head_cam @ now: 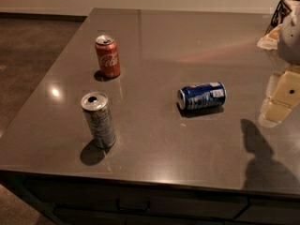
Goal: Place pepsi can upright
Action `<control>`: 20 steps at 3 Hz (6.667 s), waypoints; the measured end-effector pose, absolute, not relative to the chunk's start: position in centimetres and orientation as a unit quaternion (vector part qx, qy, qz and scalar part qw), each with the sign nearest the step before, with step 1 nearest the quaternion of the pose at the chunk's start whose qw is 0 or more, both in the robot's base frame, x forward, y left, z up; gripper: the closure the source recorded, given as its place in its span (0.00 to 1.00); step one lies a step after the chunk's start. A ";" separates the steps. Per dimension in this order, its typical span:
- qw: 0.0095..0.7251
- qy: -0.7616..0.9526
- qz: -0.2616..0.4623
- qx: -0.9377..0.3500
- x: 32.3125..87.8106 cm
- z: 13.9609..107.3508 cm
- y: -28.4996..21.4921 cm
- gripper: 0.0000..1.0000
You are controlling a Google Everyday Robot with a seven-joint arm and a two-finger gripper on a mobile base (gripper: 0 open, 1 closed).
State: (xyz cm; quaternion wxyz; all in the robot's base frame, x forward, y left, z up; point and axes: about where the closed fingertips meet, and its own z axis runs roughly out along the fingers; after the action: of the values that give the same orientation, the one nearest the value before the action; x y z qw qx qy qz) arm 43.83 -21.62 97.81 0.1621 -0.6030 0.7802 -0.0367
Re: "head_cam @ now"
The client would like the tall silver drink can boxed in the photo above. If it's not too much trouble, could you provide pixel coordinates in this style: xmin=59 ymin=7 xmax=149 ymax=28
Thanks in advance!
xmin=81 ymin=91 xmax=116 ymax=149

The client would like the dark cabinet drawer front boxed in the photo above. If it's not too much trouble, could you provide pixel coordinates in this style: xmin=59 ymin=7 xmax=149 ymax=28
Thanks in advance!
xmin=25 ymin=179 xmax=248 ymax=219

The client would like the red coca-cola can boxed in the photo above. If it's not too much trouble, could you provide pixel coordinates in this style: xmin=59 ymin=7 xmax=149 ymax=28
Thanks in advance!
xmin=95 ymin=35 xmax=121 ymax=78

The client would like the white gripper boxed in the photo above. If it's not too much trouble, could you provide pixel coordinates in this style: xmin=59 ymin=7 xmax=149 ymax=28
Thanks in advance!
xmin=257 ymin=6 xmax=300 ymax=128

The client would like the right dark drawer front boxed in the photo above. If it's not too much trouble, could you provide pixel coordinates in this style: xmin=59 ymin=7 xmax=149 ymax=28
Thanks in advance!
xmin=236 ymin=199 xmax=300 ymax=225

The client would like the black drawer handle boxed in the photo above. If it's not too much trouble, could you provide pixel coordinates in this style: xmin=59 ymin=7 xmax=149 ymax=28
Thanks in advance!
xmin=115 ymin=199 xmax=151 ymax=213

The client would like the blue pepsi can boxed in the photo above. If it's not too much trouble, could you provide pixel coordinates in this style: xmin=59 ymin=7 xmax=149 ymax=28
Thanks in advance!
xmin=177 ymin=82 xmax=227 ymax=111

